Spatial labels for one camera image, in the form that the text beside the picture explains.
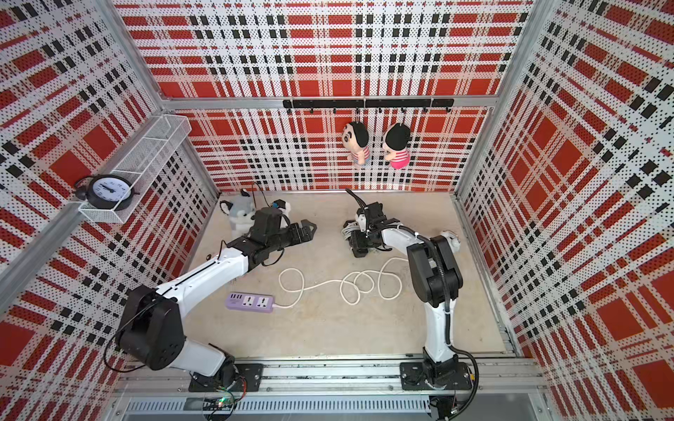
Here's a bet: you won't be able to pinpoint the hanging doll pink shirt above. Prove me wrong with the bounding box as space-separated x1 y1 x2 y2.
384 123 412 169

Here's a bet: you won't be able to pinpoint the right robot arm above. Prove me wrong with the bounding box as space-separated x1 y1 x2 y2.
343 196 478 390

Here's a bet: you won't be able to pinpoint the black power strip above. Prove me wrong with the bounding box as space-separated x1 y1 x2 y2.
342 221 363 249

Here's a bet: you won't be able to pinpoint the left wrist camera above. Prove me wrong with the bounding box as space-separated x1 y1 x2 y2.
271 199 291 215

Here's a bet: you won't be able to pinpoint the purple power strip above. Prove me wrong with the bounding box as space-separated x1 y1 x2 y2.
226 292 274 313

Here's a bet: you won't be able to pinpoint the black hook rail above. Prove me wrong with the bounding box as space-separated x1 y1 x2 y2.
283 98 456 112

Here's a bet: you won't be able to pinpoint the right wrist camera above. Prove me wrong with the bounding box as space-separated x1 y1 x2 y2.
345 189 383 233

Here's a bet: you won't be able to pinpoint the hanging doll striped shirt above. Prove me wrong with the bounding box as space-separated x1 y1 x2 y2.
341 121 370 166

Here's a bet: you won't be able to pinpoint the black alarm clock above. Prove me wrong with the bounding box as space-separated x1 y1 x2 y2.
74 175 138 212

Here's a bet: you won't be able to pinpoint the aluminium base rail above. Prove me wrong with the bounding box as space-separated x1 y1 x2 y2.
104 354 556 420

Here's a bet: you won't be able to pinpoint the white alarm clock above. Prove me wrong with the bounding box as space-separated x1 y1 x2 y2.
441 231 461 254

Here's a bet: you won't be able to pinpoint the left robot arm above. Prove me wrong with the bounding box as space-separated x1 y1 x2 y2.
111 207 317 392

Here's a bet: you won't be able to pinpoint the grey husky plush toy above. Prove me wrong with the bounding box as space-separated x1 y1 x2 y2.
219 189 256 238

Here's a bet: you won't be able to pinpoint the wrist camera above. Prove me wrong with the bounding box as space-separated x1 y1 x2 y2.
271 199 291 215
345 189 383 233

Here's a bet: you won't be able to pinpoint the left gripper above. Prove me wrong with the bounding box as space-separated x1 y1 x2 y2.
267 218 317 252

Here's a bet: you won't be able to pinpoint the white wire mesh shelf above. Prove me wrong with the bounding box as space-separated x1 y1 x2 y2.
78 114 191 224

